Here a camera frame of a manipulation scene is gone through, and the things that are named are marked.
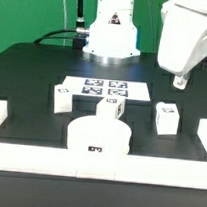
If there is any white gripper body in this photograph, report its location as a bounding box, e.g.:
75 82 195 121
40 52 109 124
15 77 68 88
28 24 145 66
158 0 207 76

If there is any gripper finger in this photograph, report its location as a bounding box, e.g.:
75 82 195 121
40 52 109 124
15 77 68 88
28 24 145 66
173 75 190 90

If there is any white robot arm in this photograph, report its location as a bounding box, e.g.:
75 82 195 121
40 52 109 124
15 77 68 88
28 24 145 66
83 0 207 90

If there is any white marker sheet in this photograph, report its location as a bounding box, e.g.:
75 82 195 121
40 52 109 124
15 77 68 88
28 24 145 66
63 76 150 102

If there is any black cable connector block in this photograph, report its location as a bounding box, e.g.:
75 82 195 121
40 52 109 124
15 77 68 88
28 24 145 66
72 36 86 50

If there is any black thick cable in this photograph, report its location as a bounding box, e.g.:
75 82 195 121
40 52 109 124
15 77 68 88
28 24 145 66
32 0 93 49

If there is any thin white cable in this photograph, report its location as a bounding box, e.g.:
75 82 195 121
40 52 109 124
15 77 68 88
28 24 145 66
57 0 71 47

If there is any white front fence wall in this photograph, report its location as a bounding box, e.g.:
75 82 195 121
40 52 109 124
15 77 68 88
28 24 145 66
0 142 207 190

